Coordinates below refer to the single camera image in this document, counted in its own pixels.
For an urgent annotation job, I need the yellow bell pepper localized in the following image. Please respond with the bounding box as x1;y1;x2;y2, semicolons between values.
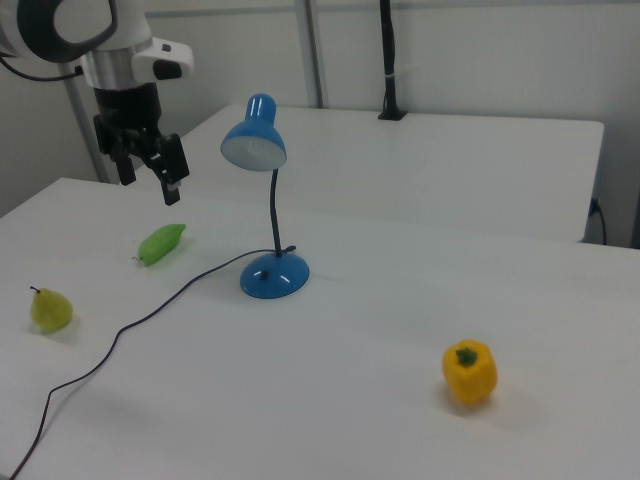
441;339;499;406

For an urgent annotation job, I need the green pear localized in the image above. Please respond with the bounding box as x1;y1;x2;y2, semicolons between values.
28;285;75;333

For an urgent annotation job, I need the black wall socket cable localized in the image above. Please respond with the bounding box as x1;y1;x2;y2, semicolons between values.
588;197;609;246

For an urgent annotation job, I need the blue gooseneck desk lamp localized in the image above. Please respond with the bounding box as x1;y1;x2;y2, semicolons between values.
220;93;311;301

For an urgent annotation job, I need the grey partition post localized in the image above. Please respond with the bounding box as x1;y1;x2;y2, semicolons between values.
63;78;114;184
293;0;330;109

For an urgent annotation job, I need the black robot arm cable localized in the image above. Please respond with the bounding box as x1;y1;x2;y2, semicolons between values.
0;53;85;83

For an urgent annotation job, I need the black clamped camera pole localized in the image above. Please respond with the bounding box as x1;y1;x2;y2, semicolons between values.
377;0;409;122

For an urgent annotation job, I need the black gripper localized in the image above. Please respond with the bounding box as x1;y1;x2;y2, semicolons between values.
92;83;192;207

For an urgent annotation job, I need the green pea pod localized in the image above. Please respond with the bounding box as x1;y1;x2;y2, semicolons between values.
131;223;188;269

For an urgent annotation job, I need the black lamp power cable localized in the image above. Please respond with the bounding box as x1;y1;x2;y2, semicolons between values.
6;244;296;480

